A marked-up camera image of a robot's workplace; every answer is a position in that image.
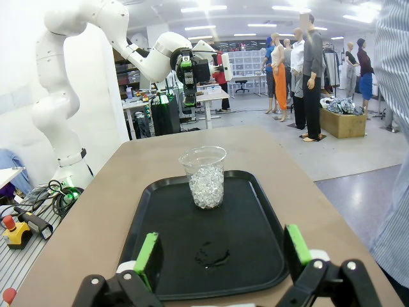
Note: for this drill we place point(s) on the mannequin blue shirt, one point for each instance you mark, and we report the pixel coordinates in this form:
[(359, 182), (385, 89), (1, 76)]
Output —
[(269, 57)]

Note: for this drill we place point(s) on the mannequin maroon top blue skirt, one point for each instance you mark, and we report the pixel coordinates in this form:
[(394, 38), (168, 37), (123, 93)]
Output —
[(365, 64)]

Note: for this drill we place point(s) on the clothes rack with garments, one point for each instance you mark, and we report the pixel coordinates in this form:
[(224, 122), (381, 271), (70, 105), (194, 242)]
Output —
[(332, 70)]

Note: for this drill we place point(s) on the shelf with grey bins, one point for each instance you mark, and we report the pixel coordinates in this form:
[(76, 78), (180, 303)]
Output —
[(128, 76)]

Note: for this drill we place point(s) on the blue cloth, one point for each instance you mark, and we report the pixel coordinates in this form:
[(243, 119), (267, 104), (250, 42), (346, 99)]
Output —
[(12, 160)]

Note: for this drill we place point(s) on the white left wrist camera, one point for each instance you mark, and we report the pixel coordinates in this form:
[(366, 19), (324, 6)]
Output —
[(226, 67)]

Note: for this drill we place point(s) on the small white table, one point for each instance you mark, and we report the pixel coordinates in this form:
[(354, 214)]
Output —
[(8, 176)]

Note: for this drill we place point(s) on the large cardboard box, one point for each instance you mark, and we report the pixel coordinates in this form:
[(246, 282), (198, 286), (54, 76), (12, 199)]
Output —
[(342, 126)]

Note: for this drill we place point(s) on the person in blue striped shirt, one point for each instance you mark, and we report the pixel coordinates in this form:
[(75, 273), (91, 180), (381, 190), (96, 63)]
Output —
[(393, 64)]

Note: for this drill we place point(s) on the shelf of white storage bins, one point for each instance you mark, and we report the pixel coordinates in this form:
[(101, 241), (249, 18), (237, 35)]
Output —
[(246, 62)]

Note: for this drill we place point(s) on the short clear iced plastic cup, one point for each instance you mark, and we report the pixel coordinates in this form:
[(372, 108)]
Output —
[(206, 188)]

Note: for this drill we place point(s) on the cluttered white desk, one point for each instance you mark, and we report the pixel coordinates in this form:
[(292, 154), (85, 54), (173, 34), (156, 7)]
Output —
[(134, 105)]

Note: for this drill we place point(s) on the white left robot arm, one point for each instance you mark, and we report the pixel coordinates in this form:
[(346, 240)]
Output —
[(57, 105)]

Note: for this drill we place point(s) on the black plastic serving tray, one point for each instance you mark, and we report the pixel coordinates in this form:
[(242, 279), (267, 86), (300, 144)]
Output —
[(198, 230)]

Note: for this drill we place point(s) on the ceiling light panel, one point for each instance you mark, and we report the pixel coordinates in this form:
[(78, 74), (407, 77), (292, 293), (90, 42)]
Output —
[(204, 9), (262, 25), (200, 27)]

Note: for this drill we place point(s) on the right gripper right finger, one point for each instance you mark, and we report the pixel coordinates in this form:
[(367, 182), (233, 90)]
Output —
[(297, 252)]

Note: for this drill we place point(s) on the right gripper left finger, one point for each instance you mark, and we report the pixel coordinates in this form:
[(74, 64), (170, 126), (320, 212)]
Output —
[(150, 262)]

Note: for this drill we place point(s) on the yellow red emergency stop button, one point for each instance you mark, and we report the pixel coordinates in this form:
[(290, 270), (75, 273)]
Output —
[(17, 233)]

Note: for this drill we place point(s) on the mannequin black top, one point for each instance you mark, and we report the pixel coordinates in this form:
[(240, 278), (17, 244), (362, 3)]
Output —
[(351, 57)]

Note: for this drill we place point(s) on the mannequin grey shirt black trousers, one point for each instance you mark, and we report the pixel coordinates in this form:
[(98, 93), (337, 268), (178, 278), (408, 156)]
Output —
[(313, 57)]

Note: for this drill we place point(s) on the black computer case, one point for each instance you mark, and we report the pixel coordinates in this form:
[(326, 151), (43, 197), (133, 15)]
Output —
[(164, 118)]

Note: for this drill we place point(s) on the mannequin orange trousers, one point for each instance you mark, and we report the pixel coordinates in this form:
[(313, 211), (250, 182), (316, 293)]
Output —
[(280, 83)]

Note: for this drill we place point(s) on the lavender tumbler cup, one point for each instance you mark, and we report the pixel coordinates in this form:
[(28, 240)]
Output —
[(129, 92)]

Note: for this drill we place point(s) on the pile of patterned clothes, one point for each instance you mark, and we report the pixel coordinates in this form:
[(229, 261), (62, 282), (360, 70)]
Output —
[(342, 104)]

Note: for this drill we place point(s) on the red round knob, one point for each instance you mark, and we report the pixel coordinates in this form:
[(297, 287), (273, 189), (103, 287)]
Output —
[(9, 293)]

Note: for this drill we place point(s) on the person in red shirt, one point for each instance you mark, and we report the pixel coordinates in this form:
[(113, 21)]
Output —
[(220, 77)]

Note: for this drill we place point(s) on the black handheld controller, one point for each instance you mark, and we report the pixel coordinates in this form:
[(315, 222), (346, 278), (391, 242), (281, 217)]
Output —
[(32, 220)]

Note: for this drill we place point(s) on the white standing desk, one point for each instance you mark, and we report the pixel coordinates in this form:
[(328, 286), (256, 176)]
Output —
[(211, 94)]

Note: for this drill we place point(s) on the black office chair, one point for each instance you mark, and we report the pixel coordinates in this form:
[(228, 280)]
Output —
[(242, 82)]

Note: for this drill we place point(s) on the long white table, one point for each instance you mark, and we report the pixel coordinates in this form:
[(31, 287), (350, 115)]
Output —
[(252, 76)]

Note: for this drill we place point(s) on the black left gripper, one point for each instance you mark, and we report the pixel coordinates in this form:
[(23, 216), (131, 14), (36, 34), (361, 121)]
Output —
[(202, 72)]

